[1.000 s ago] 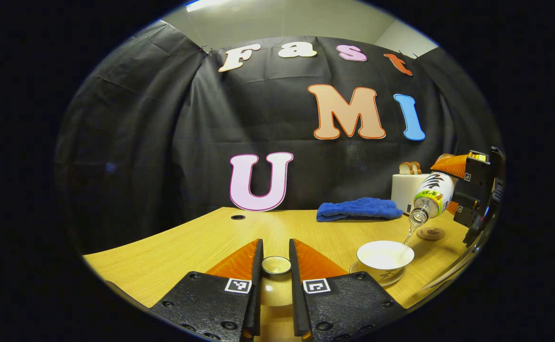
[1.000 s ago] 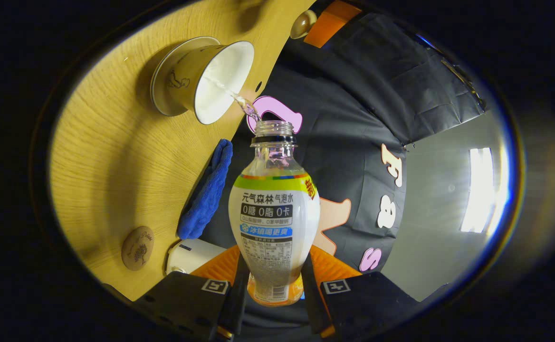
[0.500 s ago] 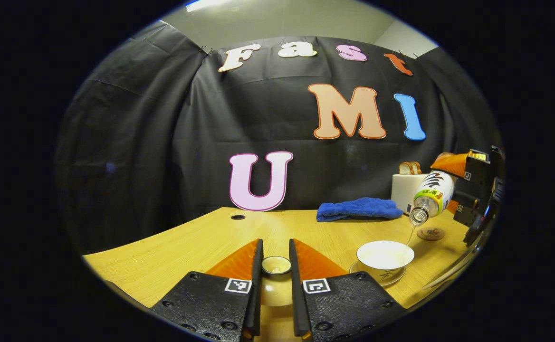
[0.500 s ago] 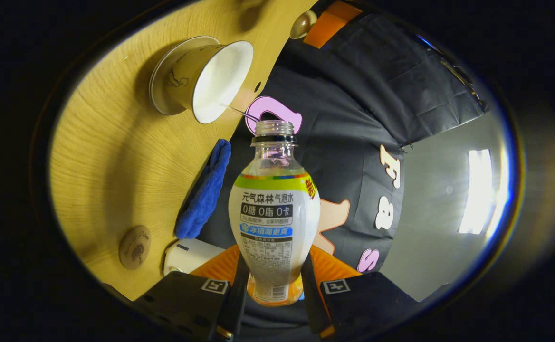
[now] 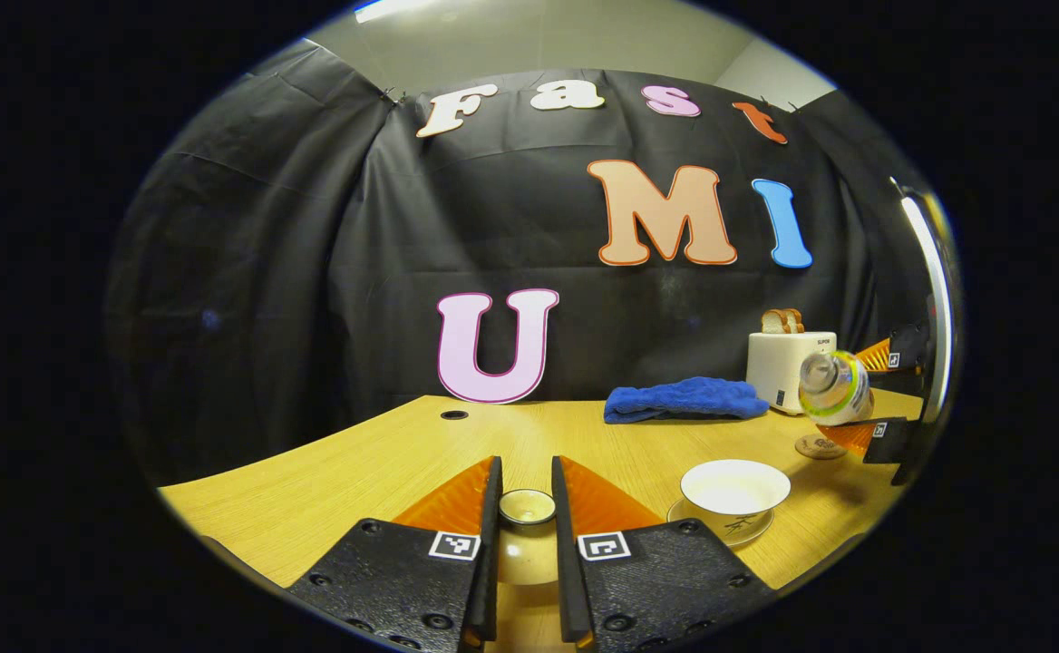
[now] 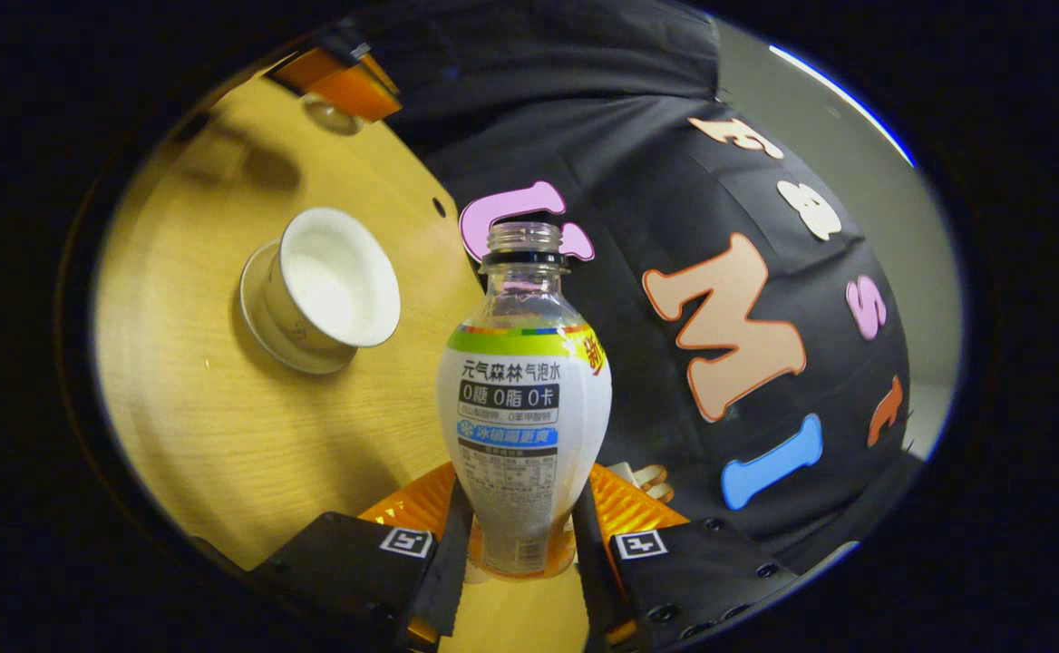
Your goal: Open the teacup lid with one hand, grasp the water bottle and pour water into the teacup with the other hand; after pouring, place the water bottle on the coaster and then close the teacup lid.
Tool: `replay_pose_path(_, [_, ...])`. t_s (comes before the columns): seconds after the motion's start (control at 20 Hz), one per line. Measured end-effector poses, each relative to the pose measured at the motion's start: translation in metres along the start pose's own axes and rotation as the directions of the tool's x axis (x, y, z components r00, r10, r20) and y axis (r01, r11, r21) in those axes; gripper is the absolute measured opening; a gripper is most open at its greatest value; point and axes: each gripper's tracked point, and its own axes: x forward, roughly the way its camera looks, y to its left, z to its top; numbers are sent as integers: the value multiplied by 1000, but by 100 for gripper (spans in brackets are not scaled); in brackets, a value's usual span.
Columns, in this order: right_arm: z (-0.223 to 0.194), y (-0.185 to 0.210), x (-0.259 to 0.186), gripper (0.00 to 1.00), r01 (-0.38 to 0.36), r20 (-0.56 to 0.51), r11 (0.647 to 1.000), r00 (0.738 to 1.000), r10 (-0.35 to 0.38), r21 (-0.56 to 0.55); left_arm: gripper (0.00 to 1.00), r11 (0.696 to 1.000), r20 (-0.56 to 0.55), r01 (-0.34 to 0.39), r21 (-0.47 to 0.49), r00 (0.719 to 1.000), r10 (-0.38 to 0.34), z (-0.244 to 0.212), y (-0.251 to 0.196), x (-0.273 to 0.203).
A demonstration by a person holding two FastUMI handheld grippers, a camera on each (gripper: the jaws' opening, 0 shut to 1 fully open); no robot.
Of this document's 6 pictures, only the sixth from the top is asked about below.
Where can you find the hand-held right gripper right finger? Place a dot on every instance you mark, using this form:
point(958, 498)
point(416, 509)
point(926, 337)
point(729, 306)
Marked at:
point(591, 571)

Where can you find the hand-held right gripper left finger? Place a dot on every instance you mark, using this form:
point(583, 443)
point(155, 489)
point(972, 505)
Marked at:
point(452, 562)

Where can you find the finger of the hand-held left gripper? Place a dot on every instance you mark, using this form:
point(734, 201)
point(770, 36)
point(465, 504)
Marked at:
point(312, 71)
point(362, 91)

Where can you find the cream teacup lid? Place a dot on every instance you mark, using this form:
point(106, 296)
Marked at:
point(330, 116)

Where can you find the clear water bottle white label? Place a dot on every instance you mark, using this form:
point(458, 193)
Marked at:
point(525, 408)

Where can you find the cream ceramic teacup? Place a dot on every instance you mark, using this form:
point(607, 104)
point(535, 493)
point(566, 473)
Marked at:
point(339, 281)

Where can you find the toast slice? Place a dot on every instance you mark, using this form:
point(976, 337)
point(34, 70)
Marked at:
point(661, 493)
point(652, 474)

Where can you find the black table grommet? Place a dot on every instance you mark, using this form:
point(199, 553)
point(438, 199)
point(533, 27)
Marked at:
point(439, 207)

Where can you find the cream ceramic saucer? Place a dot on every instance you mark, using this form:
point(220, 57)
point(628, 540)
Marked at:
point(262, 326)

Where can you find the black backdrop cloth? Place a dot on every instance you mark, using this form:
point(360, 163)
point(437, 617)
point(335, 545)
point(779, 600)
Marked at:
point(656, 181)

